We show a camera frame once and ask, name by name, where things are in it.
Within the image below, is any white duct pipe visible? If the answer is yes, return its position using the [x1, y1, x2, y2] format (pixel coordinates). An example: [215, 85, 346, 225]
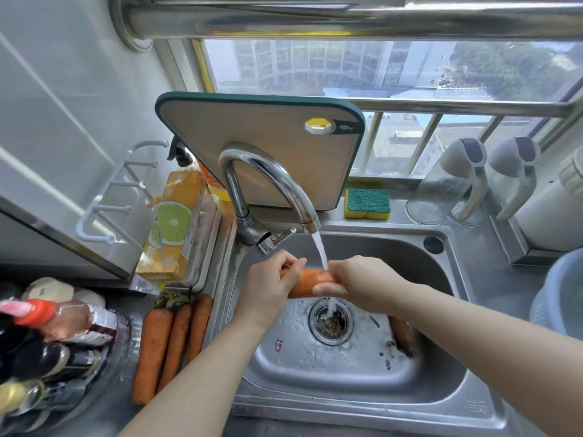
[514, 145, 583, 252]

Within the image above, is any yellow capped bottle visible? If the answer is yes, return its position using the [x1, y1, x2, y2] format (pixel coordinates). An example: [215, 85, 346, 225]
[0, 379, 87, 417]

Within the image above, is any person's left hand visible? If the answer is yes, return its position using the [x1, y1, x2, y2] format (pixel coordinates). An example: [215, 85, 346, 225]
[234, 249, 309, 331]

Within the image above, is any yellow green sponge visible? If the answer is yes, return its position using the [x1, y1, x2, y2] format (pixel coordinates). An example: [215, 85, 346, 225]
[344, 188, 392, 222]

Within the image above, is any person's right hand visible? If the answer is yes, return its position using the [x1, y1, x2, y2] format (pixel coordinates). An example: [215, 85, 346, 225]
[312, 255, 411, 317]

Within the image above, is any steel overhead pipe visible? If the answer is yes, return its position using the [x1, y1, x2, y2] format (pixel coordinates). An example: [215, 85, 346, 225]
[109, 0, 583, 53]

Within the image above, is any stainless steel sink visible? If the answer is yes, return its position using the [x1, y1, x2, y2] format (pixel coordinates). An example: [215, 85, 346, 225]
[205, 222, 509, 435]

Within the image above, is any person's right forearm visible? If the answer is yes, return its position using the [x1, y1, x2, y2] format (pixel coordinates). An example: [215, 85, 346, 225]
[394, 284, 583, 437]

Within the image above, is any chrome faucet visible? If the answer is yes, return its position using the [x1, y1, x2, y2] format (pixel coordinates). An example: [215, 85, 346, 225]
[218, 147, 322, 256]

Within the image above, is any glass pitcher with grey lid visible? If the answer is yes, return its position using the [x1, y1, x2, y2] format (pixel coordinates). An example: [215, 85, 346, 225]
[448, 135, 542, 226]
[405, 137, 489, 226]

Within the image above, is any white plastic tray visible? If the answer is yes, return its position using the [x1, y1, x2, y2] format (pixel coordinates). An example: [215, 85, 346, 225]
[159, 195, 223, 293]

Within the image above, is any steel window guard rail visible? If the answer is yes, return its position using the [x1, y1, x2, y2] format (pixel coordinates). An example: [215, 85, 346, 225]
[348, 97, 574, 178]

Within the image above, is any clear plastic bag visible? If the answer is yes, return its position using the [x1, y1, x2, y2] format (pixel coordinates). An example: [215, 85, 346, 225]
[129, 275, 163, 295]

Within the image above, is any dark soy sauce bottle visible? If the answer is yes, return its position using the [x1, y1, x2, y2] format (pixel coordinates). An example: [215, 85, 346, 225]
[11, 343, 103, 383]

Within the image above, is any beige capped bottle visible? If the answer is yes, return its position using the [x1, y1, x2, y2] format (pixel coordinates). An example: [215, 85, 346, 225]
[22, 277, 75, 303]

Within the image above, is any white wall hook rack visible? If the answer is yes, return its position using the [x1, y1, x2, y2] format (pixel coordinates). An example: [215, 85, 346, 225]
[75, 140, 169, 245]

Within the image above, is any beige green-rimmed cutting board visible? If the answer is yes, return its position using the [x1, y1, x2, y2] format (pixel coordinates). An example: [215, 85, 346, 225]
[154, 91, 366, 212]

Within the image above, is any blue plastic colander basin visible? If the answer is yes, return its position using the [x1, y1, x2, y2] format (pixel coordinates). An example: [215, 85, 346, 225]
[528, 248, 583, 340]

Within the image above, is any steel drain strainer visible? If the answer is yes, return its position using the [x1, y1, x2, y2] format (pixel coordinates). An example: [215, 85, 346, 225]
[308, 299, 355, 347]

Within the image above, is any white capped bottle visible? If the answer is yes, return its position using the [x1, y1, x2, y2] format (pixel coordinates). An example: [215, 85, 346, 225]
[72, 288, 106, 310]

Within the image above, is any window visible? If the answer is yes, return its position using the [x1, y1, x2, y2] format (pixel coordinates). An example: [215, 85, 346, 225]
[191, 38, 583, 178]

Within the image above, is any orange box with lime picture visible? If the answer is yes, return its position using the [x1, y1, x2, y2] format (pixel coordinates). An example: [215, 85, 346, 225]
[135, 170, 206, 283]

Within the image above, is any black capped dark bottle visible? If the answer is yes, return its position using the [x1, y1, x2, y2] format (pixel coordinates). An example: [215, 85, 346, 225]
[0, 313, 33, 356]

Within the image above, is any orange carrot with leafy stem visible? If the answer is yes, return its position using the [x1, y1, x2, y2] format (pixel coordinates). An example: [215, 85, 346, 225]
[132, 291, 175, 407]

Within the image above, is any slim orange carrot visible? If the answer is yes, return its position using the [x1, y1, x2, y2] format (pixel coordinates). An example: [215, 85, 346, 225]
[157, 295, 194, 393]

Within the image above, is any transparent plastic packet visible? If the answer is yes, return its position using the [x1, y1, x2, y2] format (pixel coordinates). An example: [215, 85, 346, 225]
[184, 195, 216, 285]

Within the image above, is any yellow dish soap pump bottle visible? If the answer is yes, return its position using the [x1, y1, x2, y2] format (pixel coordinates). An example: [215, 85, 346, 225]
[167, 136, 232, 203]

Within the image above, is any red capped sauce bottle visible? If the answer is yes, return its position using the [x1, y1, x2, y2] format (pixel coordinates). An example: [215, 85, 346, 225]
[0, 299, 118, 347]

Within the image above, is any person's left forearm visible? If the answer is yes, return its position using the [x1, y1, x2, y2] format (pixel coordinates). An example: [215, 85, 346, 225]
[119, 311, 274, 437]

